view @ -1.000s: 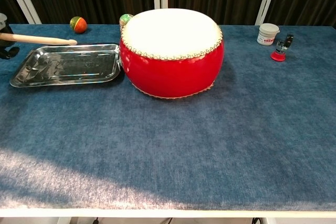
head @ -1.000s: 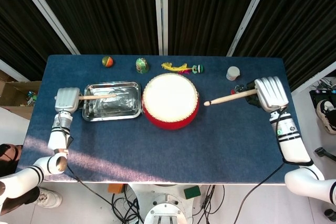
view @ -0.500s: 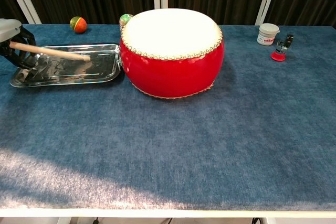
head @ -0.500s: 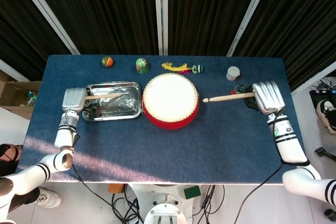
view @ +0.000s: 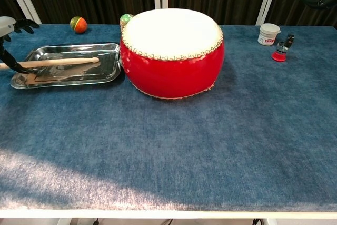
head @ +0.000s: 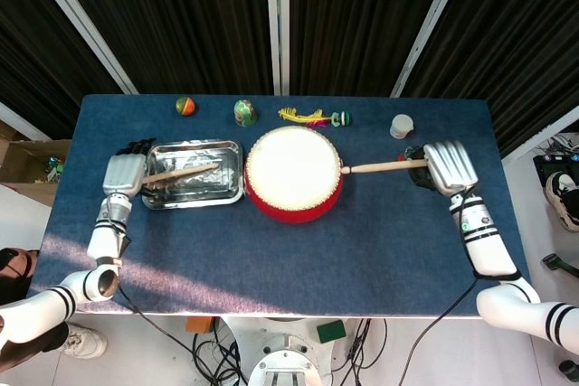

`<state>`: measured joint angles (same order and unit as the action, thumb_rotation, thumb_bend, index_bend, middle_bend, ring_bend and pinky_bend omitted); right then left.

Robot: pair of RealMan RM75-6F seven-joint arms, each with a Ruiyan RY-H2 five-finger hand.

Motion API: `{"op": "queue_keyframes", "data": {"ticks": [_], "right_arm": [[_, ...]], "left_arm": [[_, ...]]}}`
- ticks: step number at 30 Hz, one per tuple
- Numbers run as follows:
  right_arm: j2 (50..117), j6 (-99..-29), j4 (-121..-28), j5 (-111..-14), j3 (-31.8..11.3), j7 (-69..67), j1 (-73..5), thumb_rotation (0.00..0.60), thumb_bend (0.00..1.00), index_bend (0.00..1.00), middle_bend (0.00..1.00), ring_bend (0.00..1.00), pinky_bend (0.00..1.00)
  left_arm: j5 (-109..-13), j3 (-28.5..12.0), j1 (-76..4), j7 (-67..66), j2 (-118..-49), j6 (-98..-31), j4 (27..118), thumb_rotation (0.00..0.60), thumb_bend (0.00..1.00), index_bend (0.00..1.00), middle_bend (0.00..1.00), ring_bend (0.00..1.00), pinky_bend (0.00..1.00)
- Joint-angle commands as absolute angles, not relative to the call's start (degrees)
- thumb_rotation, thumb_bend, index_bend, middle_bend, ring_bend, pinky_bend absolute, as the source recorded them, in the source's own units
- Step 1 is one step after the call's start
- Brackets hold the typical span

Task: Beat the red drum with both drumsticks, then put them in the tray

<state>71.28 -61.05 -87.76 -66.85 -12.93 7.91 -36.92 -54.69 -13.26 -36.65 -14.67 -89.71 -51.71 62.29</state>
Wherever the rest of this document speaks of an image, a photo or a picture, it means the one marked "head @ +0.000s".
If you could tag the black and white sneaker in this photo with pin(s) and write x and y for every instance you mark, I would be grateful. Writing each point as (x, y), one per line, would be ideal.
(563, 196)

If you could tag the red drum with white skin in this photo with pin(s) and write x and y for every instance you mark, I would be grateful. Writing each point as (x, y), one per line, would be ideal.
(294, 169)

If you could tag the white frame post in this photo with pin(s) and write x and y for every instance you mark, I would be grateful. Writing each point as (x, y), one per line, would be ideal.
(429, 29)
(81, 26)
(277, 20)
(543, 133)
(22, 121)

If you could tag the blue table cloth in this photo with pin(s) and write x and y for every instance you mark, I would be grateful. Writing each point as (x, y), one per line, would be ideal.
(294, 264)

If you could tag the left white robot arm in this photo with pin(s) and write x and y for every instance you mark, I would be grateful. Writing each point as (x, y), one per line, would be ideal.
(104, 241)

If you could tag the green block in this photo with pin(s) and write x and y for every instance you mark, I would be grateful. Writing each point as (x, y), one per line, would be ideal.
(331, 331)

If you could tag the orange box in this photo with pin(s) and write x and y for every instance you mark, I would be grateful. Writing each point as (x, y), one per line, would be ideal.
(199, 324)

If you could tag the black handheld device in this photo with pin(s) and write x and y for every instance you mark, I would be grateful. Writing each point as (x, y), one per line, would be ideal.
(558, 264)

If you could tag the wooden drumstick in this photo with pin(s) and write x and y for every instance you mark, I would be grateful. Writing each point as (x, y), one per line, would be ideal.
(384, 166)
(181, 174)

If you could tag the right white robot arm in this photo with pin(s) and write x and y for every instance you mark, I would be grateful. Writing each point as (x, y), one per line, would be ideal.
(488, 250)

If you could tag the person in dark clothes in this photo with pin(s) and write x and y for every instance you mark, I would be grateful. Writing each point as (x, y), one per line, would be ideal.
(16, 268)

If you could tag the yellow pink feather shuttlecock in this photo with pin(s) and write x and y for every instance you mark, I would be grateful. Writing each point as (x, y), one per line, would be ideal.
(298, 116)

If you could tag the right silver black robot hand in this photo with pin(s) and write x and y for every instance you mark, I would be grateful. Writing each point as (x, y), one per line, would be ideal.
(450, 166)

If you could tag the white shoe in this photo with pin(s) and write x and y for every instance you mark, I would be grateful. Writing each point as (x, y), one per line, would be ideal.
(86, 341)

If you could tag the cardboard box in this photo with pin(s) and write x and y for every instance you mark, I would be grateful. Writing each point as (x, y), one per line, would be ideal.
(27, 160)

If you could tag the black electronics box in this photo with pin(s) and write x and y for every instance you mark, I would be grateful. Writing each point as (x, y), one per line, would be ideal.
(540, 165)

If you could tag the white plastic jar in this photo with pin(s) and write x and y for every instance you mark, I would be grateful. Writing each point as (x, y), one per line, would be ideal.
(401, 126)

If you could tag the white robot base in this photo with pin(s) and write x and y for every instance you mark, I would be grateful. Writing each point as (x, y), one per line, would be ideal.
(280, 359)

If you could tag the shiny metal tray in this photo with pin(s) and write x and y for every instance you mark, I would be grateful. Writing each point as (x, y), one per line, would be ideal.
(194, 191)

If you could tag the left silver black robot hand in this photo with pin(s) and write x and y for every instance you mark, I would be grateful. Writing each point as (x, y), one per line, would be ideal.
(122, 176)

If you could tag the orange and green ball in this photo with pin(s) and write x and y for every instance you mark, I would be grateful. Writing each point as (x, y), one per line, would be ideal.
(185, 106)

